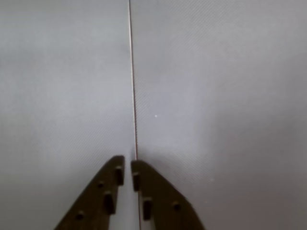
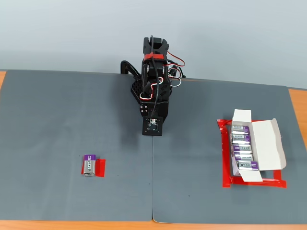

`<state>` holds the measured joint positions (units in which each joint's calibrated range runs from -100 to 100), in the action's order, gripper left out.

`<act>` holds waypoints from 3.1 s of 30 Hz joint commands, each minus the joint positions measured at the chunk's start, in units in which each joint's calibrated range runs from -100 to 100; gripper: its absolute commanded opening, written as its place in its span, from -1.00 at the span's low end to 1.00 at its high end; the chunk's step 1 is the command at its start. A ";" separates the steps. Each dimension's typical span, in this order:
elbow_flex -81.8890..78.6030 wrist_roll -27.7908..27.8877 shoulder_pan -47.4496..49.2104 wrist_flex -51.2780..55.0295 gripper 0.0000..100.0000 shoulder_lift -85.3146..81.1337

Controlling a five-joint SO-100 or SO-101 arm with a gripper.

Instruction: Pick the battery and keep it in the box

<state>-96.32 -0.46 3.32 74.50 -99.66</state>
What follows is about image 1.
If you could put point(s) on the grey table mat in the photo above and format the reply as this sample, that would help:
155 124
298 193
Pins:
60 83
216 83

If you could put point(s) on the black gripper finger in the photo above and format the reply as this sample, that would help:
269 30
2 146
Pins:
163 206
96 203

